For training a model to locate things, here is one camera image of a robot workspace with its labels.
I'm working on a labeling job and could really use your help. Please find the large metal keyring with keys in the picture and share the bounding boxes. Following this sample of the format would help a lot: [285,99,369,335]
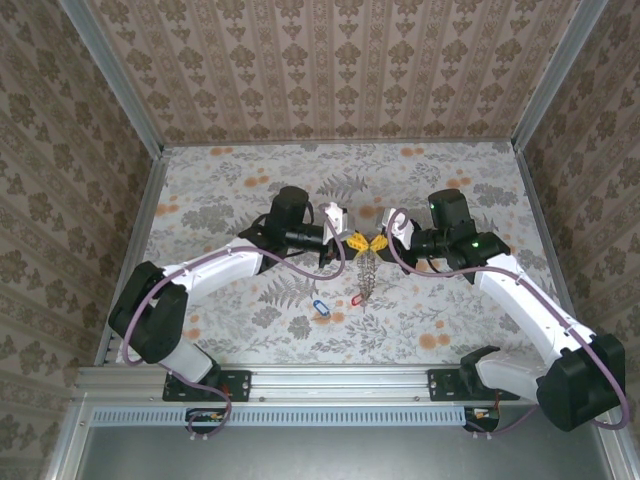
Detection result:
[355,244,380,314]

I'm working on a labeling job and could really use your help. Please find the grey metal sheet panel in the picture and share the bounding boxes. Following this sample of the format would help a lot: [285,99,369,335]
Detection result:
[74,424,621,480]

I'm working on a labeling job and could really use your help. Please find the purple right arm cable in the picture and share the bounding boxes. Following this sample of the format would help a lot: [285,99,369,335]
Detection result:
[385,208,630,436]

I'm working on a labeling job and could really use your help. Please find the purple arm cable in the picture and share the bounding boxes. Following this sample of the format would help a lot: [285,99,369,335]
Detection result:
[117,219,351,442]
[385,208,630,436]

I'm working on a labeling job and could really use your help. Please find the thin aluminium wall rail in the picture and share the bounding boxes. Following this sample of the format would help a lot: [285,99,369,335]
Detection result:
[162,139,516,149]

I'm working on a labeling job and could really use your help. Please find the aluminium side rail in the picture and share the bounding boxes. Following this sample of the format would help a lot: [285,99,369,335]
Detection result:
[94,147,171,366]
[514,149,591,364]

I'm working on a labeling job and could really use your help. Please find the long aluminium base rail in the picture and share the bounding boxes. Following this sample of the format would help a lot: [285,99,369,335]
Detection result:
[74,364,621,404]

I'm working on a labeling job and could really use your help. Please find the aluminium corner post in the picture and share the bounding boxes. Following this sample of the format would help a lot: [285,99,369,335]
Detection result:
[57,0,166,156]
[512,0,609,151]

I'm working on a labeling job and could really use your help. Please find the grey slotted cable duct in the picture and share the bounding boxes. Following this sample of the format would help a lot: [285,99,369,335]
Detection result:
[92,405,474,427]

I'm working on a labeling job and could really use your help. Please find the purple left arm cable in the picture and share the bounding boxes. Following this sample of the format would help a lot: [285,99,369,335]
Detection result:
[117,219,351,442]

